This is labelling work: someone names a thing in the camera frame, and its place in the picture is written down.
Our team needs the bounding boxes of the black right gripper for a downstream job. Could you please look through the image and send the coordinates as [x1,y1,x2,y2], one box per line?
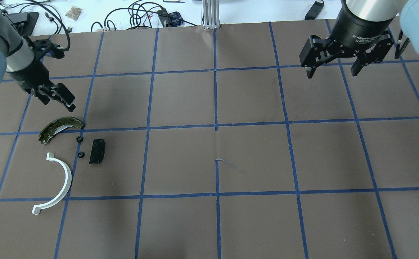
[299,7,394,79]

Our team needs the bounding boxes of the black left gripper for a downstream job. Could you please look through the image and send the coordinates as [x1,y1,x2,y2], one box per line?
[12,64,76,113]

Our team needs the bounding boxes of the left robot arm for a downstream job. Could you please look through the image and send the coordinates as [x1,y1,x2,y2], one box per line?
[0,12,76,112]

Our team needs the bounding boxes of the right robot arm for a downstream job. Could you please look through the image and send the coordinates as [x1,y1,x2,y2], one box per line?
[299,0,419,78]

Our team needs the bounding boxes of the green brake shoe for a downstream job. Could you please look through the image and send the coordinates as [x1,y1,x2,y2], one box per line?
[38,116,84,145]

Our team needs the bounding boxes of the black brake pad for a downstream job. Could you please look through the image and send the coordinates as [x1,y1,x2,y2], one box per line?
[88,139,105,164]

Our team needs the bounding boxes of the black power adapter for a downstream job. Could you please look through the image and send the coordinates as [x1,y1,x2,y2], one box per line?
[304,0,325,20]

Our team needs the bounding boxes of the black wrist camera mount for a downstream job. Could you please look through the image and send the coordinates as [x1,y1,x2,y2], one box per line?
[32,39,65,60]

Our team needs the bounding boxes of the white curved plastic bracket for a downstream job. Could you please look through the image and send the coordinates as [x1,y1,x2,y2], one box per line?
[31,152,73,216]

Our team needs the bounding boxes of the aluminium frame post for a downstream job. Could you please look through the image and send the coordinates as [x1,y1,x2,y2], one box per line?
[202,0,221,29]

